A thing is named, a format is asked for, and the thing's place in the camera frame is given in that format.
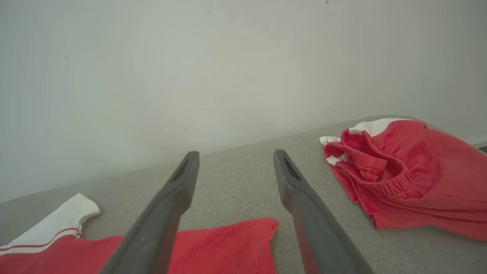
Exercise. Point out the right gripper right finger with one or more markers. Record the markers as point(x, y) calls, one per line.
point(319, 236)

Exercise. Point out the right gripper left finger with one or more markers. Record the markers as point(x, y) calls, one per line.
point(159, 224)

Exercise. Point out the red Bulls basketball jersey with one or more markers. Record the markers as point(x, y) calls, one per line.
point(228, 247)

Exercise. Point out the red basketball shorts white band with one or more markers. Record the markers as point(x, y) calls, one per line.
point(437, 182)

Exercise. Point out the grey fabric sofa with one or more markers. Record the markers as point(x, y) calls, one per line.
point(236, 179)

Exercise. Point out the black baseboard strip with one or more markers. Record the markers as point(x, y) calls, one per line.
point(483, 149)

